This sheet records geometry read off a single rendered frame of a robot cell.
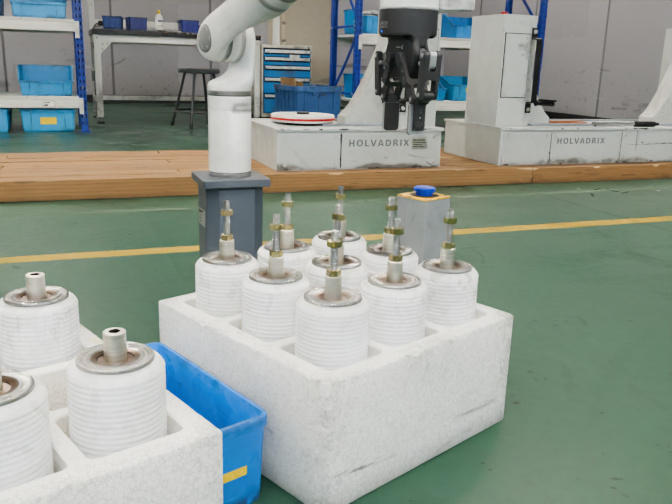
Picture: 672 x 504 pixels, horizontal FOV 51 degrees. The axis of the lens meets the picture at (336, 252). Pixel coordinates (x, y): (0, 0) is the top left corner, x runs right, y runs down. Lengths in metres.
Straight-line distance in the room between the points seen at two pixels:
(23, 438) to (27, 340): 0.25
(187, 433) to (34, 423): 0.15
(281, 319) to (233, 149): 0.63
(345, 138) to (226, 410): 2.35
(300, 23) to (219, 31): 6.00
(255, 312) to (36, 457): 0.38
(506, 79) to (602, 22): 4.50
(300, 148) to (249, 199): 1.64
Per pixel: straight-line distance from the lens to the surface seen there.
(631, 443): 1.20
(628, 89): 7.73
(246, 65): 1.54
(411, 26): 0.92
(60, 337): 0.94
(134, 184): 2.95
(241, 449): 0.91
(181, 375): 1.08
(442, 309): 1.06
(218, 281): 1.06
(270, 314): 0.97
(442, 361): 1.00
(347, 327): 0.89
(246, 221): 1.54
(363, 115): 3.43
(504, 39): 3.66
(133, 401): 0.72
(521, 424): 1.19
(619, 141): 4.07
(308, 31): 7.50
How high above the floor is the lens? 0.54
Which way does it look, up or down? 15 degrees down
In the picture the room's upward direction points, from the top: 2 degrees clockwise
